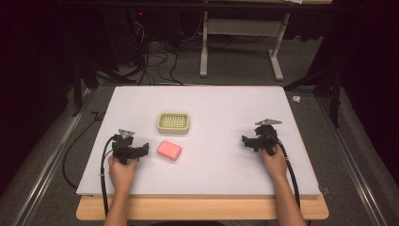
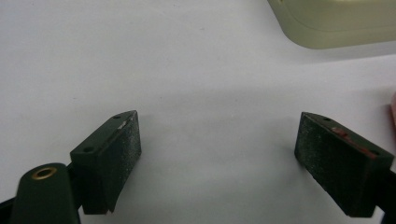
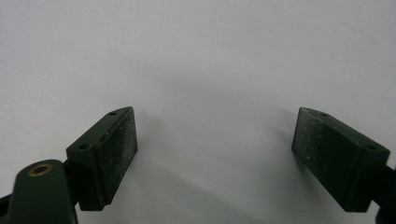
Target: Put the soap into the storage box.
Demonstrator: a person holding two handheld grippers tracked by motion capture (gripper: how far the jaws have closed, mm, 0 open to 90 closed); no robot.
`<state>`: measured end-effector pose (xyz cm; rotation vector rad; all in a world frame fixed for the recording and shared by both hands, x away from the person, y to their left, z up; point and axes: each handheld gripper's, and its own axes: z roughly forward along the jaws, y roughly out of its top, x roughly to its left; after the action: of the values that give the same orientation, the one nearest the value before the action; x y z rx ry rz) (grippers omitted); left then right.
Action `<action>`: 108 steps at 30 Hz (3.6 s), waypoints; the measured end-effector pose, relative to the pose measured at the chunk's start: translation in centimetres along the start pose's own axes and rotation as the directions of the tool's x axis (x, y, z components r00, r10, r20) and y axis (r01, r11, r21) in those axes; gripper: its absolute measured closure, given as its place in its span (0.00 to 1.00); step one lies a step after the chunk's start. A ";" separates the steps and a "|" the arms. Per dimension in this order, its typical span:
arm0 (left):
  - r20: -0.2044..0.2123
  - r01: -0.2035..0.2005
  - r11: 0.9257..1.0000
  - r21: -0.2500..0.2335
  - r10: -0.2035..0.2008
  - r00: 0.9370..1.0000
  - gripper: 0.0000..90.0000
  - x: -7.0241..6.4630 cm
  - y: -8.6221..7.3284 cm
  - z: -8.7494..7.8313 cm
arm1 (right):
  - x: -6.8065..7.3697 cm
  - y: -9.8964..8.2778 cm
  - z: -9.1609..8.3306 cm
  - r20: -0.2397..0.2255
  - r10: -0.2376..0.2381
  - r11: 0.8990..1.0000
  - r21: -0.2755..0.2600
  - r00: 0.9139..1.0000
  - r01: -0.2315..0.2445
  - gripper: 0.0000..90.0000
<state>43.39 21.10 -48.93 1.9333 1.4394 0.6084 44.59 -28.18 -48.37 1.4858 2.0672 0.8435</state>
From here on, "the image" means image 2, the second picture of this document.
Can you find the pale green plastic tray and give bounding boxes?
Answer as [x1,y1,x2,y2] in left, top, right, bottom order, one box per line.
[266,0,396,50]

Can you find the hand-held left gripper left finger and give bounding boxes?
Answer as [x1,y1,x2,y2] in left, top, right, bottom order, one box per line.
[69,109,143,216]

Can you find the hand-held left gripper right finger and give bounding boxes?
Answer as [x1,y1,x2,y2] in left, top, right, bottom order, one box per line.
[293,111,395,218]

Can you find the pink object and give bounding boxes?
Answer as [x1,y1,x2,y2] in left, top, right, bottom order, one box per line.
[389,91,396,128]

